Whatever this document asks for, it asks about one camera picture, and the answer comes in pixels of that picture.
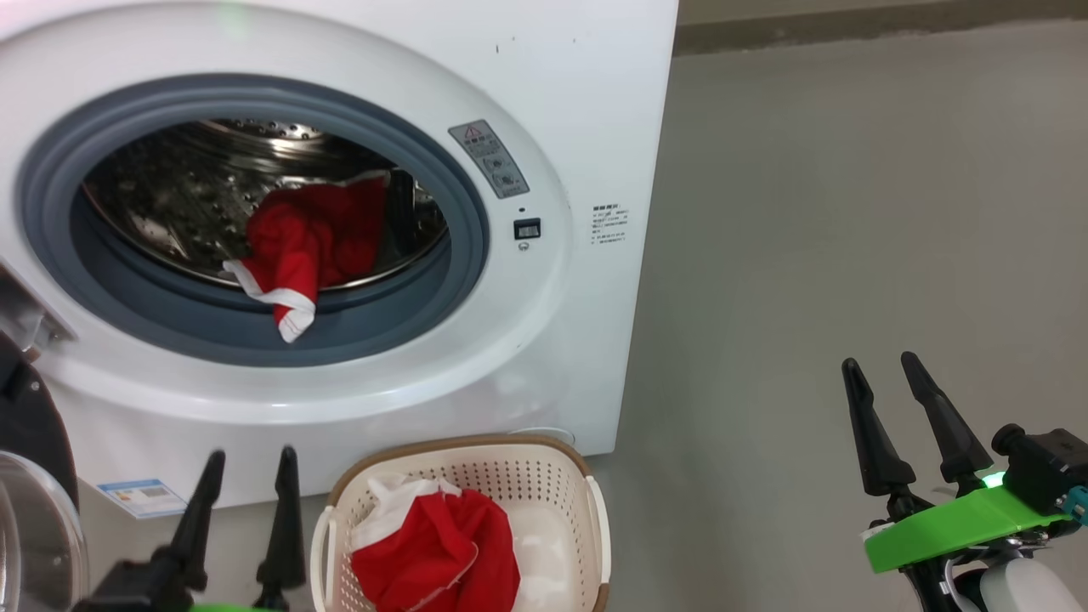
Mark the grey rubber door gasket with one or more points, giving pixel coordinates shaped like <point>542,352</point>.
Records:
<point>170,331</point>

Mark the steel washing machine drum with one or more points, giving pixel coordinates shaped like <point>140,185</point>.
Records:
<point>187,195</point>

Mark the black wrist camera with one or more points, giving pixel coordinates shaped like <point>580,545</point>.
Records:
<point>1045,467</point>
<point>127,591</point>

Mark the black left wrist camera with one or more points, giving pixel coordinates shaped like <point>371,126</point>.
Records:
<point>127,591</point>

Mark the black door latch socket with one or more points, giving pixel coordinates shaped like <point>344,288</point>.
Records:
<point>527,229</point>

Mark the blue energy label sticker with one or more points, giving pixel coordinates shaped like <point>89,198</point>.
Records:
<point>140,497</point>

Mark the cream perforated laundry basket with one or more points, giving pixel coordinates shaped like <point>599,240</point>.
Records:
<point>561,493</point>

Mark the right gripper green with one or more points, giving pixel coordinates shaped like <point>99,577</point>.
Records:
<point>952,527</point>

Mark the red garment white cuffs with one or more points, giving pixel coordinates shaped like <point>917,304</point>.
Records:
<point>314,229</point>

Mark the white washing machine body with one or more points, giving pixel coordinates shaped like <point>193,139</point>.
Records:
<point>578,340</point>

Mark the dark round washing machine door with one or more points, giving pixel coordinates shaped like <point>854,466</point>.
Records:
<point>34,425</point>

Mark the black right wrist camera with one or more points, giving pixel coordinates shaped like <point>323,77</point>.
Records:
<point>1045,467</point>

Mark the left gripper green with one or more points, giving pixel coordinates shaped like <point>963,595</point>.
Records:
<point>221,608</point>

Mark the grey warning sticker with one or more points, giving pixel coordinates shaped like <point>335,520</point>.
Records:
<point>489,160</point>

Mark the small text sticker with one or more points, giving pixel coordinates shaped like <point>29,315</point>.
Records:
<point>610,224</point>

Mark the red garment white lining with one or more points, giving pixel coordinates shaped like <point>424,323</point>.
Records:
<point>433,552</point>

